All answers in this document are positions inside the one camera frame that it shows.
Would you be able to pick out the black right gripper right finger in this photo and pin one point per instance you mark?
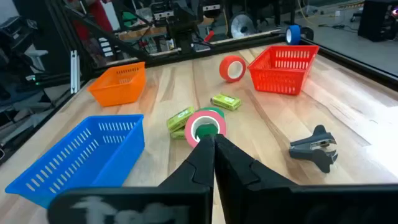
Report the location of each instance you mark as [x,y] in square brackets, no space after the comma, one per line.
[248,193]

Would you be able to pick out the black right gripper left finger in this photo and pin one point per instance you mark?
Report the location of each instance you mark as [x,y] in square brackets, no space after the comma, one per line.
[186,193]

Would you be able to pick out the green staple box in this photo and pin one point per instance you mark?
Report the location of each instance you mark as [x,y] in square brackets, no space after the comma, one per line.
[226,102]
[178,134]
[180,119]

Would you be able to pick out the pink tape roll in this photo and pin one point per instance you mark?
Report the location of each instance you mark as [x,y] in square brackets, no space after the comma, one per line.
[188,127]

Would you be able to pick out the black staple remover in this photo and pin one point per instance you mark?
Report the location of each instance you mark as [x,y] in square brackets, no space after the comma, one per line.
[311,149]

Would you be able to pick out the green tape roll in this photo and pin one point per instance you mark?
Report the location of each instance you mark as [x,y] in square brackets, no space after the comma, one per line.
[214,110]

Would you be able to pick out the red tape roll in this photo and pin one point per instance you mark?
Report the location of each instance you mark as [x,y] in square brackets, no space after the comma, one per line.
[224,68]

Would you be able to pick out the blue tape roll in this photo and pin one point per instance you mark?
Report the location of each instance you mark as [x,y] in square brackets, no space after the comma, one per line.
[294,35]

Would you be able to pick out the blue plastic basket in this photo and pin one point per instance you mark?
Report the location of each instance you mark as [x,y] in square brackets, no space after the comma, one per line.
[77,155]

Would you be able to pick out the red plastic basket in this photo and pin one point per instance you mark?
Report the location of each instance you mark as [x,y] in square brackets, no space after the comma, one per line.
[280,81]

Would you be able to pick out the orange plastic basket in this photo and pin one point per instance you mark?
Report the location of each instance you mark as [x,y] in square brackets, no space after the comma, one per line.
[118,90]

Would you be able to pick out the round silver reflector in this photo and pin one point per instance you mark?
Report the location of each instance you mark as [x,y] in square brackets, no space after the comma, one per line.
[239,28]

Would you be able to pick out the silver aluminium extrusion bar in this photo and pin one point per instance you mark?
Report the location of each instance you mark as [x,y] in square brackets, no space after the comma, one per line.
[74,71]

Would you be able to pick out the wooden workbench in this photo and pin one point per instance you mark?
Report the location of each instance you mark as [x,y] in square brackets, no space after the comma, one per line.
[140,32]

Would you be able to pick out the black computer tower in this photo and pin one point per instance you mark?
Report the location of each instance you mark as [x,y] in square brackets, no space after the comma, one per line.
[373,21]

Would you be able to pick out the black aluminium table frame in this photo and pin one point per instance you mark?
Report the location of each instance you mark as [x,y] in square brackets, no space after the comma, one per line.
[233,46]

